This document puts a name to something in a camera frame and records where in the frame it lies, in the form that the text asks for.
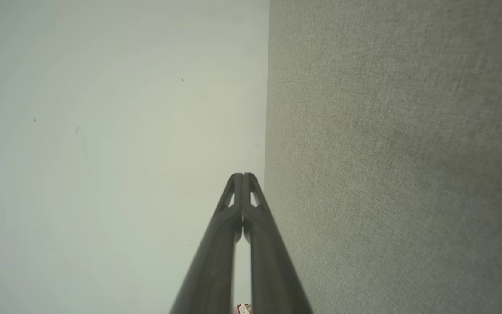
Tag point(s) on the red shorts with white stripes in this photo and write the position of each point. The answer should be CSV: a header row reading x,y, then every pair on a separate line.
x,y
242,309

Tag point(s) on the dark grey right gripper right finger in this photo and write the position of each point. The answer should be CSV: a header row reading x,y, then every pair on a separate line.
x,y
273,274

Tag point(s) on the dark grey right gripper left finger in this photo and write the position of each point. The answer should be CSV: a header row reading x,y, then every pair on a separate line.
x,y
211,270

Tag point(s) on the grey fabric sofa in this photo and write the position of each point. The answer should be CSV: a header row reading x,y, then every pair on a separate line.
x,y
399,157

